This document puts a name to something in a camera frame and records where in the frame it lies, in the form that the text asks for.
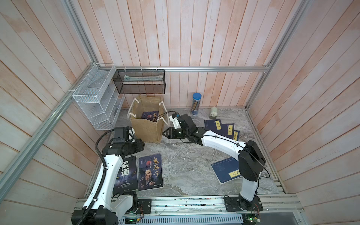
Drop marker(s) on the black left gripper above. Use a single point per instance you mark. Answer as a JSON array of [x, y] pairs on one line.
[[140, 147]]

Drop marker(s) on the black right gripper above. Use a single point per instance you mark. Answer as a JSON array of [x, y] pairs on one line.
[[171, 133]]

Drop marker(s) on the tan canvas bag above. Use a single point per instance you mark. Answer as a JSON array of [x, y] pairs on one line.
[[148, 131]]

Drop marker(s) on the old man book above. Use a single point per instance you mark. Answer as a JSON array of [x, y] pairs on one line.
[[151, 116], [150, 172]]

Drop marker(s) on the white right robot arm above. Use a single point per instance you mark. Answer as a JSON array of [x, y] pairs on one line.
[[250, 158]]

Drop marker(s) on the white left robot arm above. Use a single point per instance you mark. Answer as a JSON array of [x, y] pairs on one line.
[[98, 209]]

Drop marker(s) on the navy book yellow label back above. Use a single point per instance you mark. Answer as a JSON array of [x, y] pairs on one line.
[[213, 125]]

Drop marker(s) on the navy book yellow label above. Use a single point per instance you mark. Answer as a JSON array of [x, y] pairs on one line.
[[227, 130], [236, 135], [213, 125]]

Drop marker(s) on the clear pencil tube blue lid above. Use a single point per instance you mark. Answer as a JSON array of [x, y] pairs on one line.
[[196, 103]]

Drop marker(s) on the black wolf book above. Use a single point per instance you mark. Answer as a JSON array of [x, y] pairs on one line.
[[126, 179]]

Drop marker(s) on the navy book yellow label middle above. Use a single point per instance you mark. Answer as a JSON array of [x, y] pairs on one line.
[[227, 130]]

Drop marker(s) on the navy book yellow label right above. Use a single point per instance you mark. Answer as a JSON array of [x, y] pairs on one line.
[[236, 135]]

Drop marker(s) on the navy book front right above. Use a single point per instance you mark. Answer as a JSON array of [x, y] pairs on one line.
[[226, 170]]

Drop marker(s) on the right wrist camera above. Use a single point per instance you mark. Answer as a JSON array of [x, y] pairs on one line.
[[174, 119]]

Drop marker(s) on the white wire mesh shelf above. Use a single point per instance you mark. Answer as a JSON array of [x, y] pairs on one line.
[[98, 97]]

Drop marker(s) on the black mesh wall basket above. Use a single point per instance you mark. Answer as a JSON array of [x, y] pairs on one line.
[[140, 81]]

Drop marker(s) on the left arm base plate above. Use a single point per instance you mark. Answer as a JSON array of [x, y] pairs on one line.
[[143, 206]]

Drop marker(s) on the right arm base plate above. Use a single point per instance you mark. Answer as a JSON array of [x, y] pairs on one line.
[[239, 204]]

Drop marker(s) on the aluminium front rail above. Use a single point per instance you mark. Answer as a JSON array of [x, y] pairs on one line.
[[216, 205]]

